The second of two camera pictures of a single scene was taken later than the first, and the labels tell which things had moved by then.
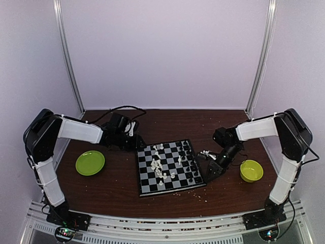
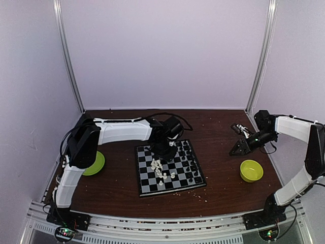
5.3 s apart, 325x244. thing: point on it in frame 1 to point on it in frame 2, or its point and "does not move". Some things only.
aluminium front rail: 215,230 does not move
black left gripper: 136,145 to 167,158
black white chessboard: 167,167 does not move
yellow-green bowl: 251,171 does not move
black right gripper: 217,168 to 245,147
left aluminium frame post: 65,49 does not move
